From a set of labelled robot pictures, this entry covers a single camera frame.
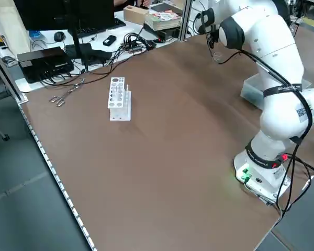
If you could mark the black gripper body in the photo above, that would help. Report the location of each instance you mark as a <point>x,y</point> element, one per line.
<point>212,33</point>

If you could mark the small glass beaker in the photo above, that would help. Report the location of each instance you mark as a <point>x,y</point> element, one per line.
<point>217,58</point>

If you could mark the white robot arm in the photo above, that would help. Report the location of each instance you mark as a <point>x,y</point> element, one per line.
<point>277,65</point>

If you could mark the translucent plastic box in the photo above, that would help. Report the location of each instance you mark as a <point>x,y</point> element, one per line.
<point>251,89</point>

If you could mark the cardboard box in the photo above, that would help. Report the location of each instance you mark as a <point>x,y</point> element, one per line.
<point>134,15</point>

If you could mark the white test tube rack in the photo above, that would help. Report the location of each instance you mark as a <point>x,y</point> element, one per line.
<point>115,104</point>

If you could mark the black box device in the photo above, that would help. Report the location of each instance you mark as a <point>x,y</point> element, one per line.
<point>42,60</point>

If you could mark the flat black device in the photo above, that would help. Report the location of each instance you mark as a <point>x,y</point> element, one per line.
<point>167,34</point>

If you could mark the stack of books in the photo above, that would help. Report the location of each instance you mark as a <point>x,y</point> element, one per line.
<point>162,18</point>

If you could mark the person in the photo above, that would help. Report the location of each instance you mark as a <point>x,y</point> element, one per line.
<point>120,2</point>

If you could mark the small black device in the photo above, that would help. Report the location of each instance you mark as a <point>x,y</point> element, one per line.
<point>109,40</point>

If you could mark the black keyboard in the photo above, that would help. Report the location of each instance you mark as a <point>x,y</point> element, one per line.
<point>99,28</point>

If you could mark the black monitor stand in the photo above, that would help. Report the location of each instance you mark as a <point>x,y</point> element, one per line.
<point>76,41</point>

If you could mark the black mouse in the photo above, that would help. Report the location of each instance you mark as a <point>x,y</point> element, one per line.
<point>59,36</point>

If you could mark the metal crucible tongs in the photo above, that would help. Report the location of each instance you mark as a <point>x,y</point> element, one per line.
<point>68,92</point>

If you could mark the black monitor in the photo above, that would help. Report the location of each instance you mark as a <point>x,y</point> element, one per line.
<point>55,13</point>

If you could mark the blue roll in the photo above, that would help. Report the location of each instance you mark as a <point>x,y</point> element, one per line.
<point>36,34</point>

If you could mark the white desk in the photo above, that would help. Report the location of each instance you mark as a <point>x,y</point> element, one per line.
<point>23,86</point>

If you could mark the black stand leg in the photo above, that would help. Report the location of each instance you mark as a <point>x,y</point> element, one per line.
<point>5,136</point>

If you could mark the aluminium frame post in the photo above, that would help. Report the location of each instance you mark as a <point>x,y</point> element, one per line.
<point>185,21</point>
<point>5,70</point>

